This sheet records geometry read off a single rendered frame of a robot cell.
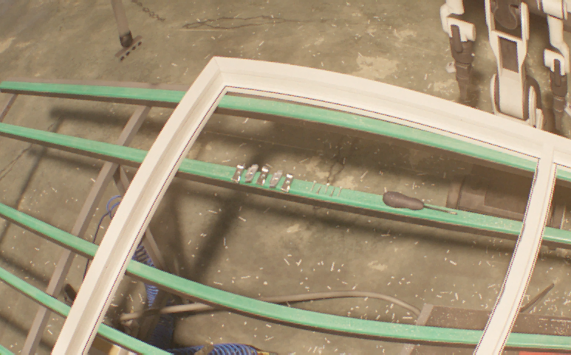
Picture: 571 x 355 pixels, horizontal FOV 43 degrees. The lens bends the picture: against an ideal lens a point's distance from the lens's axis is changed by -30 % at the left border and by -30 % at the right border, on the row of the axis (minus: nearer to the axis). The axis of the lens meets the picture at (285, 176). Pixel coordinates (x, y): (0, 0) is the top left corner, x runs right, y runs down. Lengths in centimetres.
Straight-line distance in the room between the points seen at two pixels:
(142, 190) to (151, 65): 192
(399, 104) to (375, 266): 95
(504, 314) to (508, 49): 111
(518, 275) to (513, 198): 113
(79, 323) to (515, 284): 110
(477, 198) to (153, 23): 211
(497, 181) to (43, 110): 237
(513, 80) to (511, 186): 53
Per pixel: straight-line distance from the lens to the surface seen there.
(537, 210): 205
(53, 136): 271
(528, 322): 225
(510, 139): 225
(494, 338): 183
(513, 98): 273
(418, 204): 214
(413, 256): 316
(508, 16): 261
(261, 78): 247
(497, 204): 302
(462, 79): 281
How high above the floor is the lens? 254
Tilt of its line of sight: 47 degrees down
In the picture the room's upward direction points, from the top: 17 degrees counter-clockwise
